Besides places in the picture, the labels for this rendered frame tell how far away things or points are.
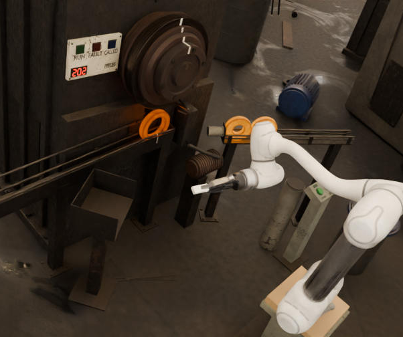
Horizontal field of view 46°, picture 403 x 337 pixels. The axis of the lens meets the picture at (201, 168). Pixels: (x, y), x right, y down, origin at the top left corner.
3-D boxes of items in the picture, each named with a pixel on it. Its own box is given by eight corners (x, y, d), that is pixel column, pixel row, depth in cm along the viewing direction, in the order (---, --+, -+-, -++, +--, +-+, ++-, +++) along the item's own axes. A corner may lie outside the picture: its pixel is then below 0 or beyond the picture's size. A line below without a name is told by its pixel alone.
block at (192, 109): (167, 138, 276) (175, 103, 261) (178, 134, 281) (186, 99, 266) (180, 148, 271) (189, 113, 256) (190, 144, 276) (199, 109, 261)
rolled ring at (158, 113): (173, 107, 248) (169, 105, 250) (145, 116, 236) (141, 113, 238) (167, 136, 259) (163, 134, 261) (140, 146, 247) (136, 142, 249)
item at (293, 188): (255, 241, 307) (281, 180, 275) (266, 234, 315) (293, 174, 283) (269, 253, 301) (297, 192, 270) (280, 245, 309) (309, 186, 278)
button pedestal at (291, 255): (269, 257, 299) (304, 183, 262) (292, 241, 314) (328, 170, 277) (289, 274, 292) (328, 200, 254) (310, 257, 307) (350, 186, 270)
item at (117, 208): (61, 308, 239) (70, 204, 196) (82, 269, 260) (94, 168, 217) (100, 320, 239) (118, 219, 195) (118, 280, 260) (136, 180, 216)
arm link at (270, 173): (245, 187, 214) (244, 158, 211) (272, 181, 221) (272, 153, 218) (260, 192, 205) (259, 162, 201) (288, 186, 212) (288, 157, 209)
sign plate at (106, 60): (65, 78, 205) (67, 39, 194) (114, 68, 222) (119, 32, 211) (67, 81, 204) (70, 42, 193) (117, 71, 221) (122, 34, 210)
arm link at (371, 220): (318, 317, 214) (293, 348, 199) (289, 292, 219) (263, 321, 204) (415, 205, 163) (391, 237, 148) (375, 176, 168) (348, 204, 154)
